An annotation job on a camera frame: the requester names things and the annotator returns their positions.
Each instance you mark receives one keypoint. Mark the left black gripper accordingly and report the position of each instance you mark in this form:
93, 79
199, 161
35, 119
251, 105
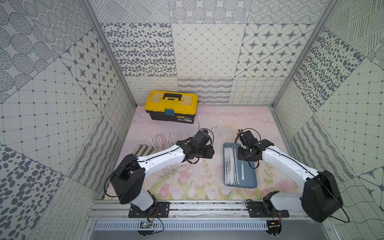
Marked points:
205, 151

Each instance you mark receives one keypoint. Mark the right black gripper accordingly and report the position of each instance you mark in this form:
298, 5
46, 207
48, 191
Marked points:
240, 157

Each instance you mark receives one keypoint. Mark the blue plastic storage tray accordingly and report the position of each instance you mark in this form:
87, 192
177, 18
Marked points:
238, 173

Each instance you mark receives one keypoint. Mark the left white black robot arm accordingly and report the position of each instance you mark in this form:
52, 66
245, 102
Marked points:
128, 178

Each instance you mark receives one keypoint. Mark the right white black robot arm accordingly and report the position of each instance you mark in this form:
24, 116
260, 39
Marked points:
321, 196

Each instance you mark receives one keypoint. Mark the pink floral table mat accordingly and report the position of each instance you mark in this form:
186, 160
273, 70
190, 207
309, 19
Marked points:
204, 179

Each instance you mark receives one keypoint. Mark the yellow black toolbox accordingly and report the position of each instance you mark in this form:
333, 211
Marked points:
172, 106

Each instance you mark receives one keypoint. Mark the right controller board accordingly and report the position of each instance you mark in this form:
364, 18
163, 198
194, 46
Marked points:
274, 228

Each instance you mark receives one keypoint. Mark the controller board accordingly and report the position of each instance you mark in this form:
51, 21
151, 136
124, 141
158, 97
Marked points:
145, 226
274, 228

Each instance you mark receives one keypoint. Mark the left controller board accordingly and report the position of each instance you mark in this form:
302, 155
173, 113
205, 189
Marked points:
145, 226

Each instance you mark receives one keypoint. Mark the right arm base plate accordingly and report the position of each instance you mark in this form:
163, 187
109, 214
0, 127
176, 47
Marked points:
261, 210

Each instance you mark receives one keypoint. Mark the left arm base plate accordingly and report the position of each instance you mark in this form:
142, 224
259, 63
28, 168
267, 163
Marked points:
157, 210

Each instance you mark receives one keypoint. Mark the aluminium mounting rail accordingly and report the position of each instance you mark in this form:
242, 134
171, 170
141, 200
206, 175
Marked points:
182, 210

